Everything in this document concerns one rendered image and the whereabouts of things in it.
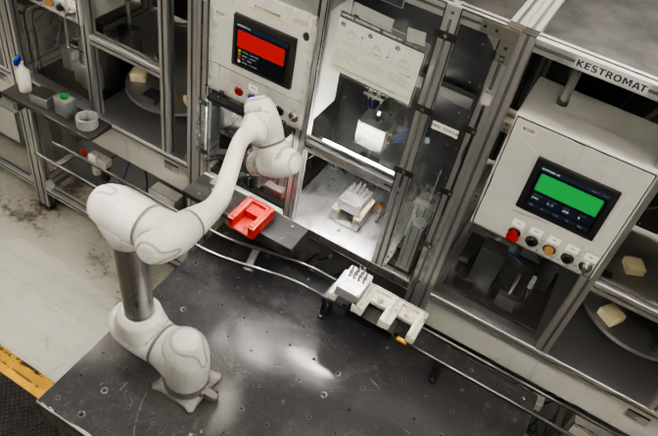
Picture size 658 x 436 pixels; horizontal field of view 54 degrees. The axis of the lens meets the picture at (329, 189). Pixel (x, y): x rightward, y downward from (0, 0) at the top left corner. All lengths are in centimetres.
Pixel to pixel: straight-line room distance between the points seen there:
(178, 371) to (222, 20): 120
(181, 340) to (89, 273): 151
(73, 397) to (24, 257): 147
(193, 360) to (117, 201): 65
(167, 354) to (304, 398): 54
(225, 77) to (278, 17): 38
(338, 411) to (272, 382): 26
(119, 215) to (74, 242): 200
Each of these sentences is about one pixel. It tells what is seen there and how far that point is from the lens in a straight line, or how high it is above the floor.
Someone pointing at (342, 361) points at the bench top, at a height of 68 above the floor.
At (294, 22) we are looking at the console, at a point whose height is 178.
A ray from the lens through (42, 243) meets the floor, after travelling 387.
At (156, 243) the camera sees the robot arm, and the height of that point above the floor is 150.
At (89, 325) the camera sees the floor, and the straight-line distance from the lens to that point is 349.
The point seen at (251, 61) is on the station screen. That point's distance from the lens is 232.
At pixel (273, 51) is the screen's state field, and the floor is 166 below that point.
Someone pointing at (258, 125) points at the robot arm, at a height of 153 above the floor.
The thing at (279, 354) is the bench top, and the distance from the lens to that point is 256.
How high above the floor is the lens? 283
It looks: 42 degrees down
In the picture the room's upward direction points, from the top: 12 degrees clockwise
